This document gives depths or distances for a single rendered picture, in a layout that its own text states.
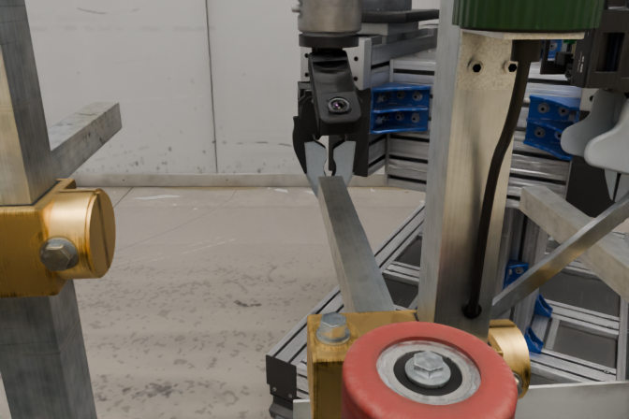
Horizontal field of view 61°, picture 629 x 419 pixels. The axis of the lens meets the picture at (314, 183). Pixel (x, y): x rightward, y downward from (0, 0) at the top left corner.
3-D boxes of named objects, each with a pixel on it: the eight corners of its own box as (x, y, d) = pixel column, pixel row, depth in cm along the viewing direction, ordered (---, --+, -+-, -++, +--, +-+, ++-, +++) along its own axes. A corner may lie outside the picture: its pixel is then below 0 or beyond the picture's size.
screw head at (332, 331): (314, 325, 34) (314, 310, 34) (347, 324, 34) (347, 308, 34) (317, 346, 32) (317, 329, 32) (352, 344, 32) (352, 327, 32)
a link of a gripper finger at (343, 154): (347, 193, 73) (348, 127, 70) (354, 209, 67) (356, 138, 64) (325, 193, 73) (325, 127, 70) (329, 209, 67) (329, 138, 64)
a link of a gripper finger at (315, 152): (325, 193, 73) (325, 127, 70) (329, 209, 67) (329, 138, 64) (301, 194, 72) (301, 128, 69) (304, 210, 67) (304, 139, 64)
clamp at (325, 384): (306, 374, 37) (306, 312, 35) (493, 364, 38) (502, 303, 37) (313, 438, 32) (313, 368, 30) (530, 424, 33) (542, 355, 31)
